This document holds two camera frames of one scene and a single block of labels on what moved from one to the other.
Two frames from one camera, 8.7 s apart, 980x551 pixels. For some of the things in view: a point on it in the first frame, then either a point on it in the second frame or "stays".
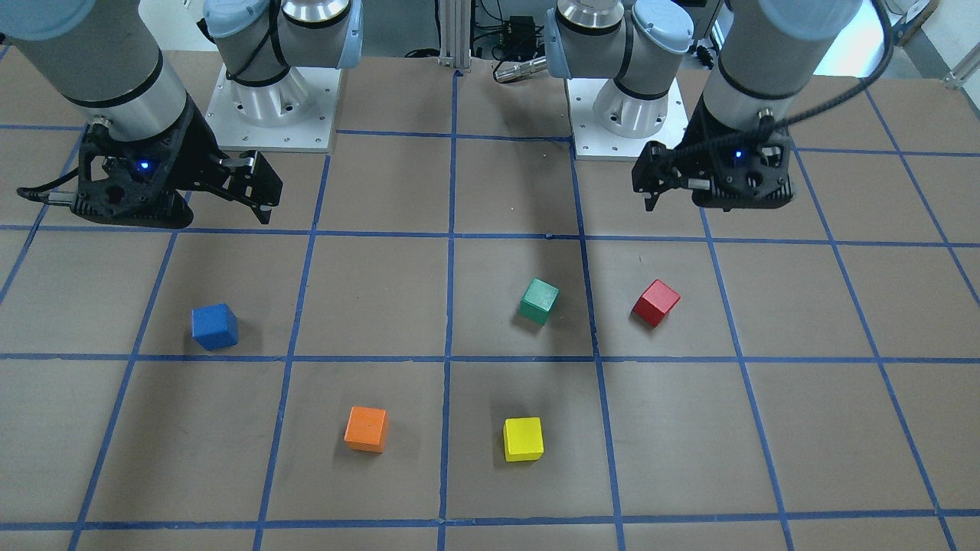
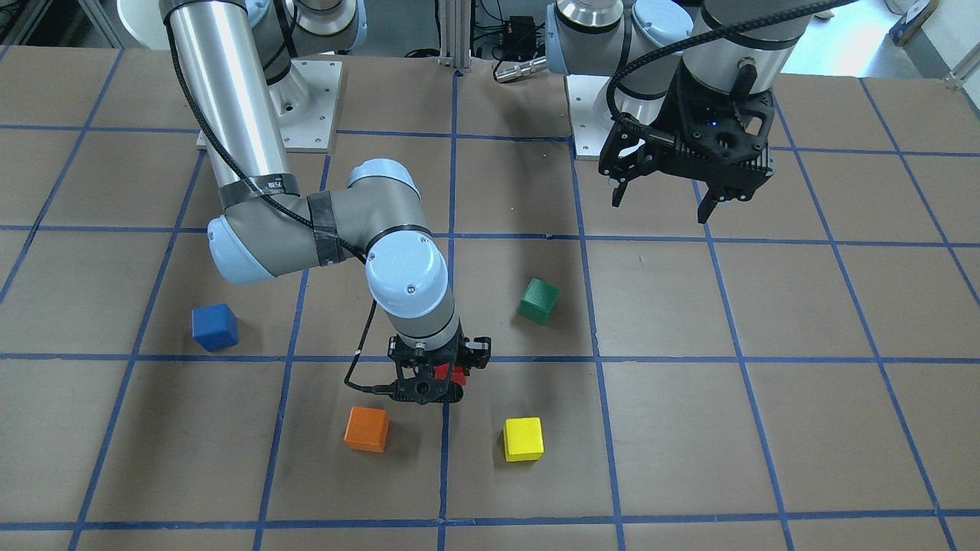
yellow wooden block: [523, 438] stays
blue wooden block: [215, 326] stays
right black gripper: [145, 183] → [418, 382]
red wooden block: [656, 301] → [458, 375]
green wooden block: [538, 300] stays
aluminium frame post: [455, 30] stays
